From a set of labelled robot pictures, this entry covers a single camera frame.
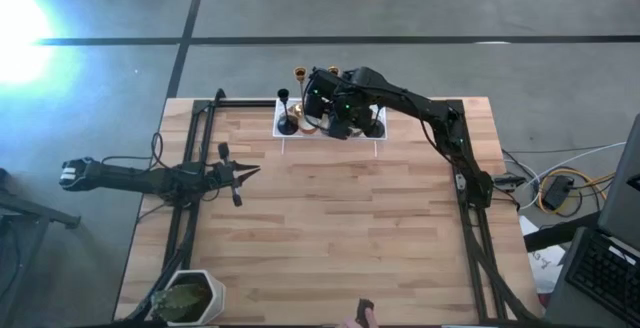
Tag green succulent plant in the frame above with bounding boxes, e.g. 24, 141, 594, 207
151, 282, 211, 323

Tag black power adapter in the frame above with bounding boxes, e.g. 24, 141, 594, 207
542, 175, 576, 213

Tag yellow cable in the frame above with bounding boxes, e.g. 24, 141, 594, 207
537, 167, 616, 217

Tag white cable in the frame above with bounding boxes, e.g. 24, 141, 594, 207
502, 141, 627, 210

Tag black metal bar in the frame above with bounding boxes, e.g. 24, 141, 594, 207
523, 212, 601, 253

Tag white paper sheet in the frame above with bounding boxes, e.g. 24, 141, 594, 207
519, 215, 566, 294

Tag white wire shelf rack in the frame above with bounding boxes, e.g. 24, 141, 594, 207
272, 98, 389, 158

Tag white hexagonal planter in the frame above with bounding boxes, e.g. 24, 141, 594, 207
149, 268, 227, 327

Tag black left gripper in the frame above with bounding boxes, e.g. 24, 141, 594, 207
198, 141, 262, 208

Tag grey laptop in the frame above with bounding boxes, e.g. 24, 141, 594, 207
544, 112, 640, 328

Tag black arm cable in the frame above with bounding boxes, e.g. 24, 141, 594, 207
99, 131, 166, 170

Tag black metal stand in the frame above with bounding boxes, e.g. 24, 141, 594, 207
0, 167, 82, 328

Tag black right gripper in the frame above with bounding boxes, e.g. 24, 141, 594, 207
302, 67, 374, 142

